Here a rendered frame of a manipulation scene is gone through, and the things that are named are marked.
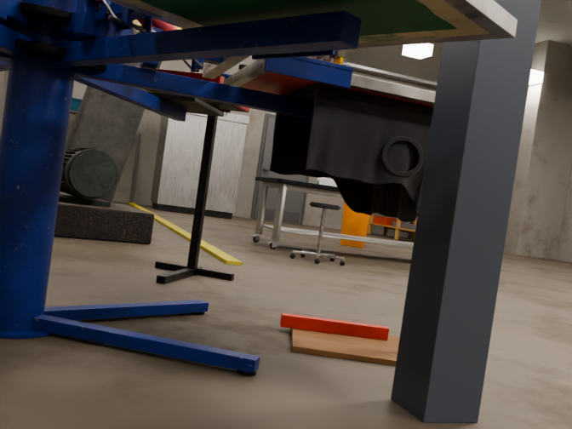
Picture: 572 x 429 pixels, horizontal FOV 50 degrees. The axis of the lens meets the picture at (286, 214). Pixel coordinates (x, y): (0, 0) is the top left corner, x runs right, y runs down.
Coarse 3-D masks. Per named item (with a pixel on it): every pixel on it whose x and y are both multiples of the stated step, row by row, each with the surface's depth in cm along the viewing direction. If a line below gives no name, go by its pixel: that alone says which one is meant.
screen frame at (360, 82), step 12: (264, 60) 197; (240, 72) 226; (252, 72) 210; (264, 72) 206; (228, 84) 243; (240, 84) 236; (360, 84) 208; (372, 84) 210; (384, 84) 211; (396, 84) 213; (396, 96) 216; (408, 96) 214; (420, 96) 216; (432, 96) 217
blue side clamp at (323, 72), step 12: (276, 60) 197; (288, 60) 199; (300, 60) 200; (312, 60) 201; (276, 72) 198; (288, 72) 199; (300, 72) 200; (312, 72) 201; (324, 72) 203; (336, 72) 204; (348, 72) 205; (336, 84) 204; (348, 84) 206
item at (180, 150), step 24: (168, 120) 1067; (192, 120) 1081; (240, 120) 1107; (168, 144) 1070; (192, 144) 1084; (216, 144) 1098; (240, 144) 1113; (168, 168) 1073; (192, 168) 1087; (216, 168) 1102; (240, 168) 1116; (168, 192) 1076; (192, 192) 1091; (216, 192) 1105; (216, 216) 1112
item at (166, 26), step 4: (96, 0) 173; (100, 0) 174; (104, 0) 170; (108, 8) 168; (112, 12) 167; (116, 16) 166; (140, 20) 217; (152, 20) 206; (156, 20) 206; (160, 20) 206; (152, 24) 207; (156, 24) 206; (160, 24) 206; (164, 24) 206; (168, 24) 207; (160, 28) 207; (164, 28) 207; (168, 28) 207; (172, 28) 208; (184, 60) 224; (196, 60) 213; (188, 64) 224
